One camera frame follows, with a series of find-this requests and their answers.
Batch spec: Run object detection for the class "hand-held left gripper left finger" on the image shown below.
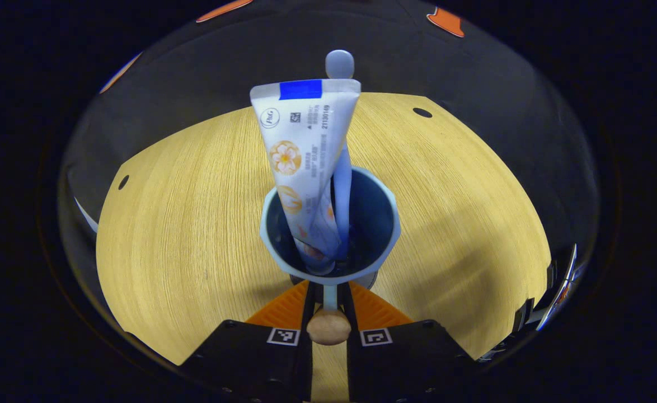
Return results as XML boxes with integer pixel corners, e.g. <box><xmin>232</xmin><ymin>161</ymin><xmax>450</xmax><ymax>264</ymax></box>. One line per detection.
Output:
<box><xmin>180</xmin><ymin>280</ymin><xmax>313</xmax><ymax>403</ymax></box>

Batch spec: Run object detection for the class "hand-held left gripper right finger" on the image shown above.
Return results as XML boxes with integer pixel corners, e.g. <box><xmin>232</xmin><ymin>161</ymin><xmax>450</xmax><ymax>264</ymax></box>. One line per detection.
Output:
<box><xmin>344</xmin><ymin>280</ymin><xmax>477</xmax><ymax>403</ymax></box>

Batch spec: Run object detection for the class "blue cup with wooden handle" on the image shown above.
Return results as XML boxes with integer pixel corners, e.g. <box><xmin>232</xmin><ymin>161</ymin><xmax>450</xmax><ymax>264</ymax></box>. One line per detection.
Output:
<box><xmin>260</xmin><ymin>167</ymin><xmax>401</xmax><ymax>346</ymax></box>

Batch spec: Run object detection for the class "white toothpaste tube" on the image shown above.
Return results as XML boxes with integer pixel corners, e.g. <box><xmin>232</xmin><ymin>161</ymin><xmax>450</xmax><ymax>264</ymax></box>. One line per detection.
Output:
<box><xmin>250</xmin><ymin>79</ymin><xmax>362</xmax><ymax>275</ymax></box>

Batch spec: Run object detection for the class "white toothbrush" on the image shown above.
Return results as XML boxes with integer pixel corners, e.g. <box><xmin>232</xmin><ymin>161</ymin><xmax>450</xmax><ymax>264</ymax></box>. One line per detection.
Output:
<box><xmin>325</xmin><ymin>50</ymin><xmax>355</xmax><ymax>264</ymax></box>

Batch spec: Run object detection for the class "black backdrop cloth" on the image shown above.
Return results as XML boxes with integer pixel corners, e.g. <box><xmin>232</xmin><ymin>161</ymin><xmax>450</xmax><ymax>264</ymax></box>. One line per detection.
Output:
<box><xmin>57</xmin><ymin>0</ymin><xmax>600</xmax><ymax>336</ymax></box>

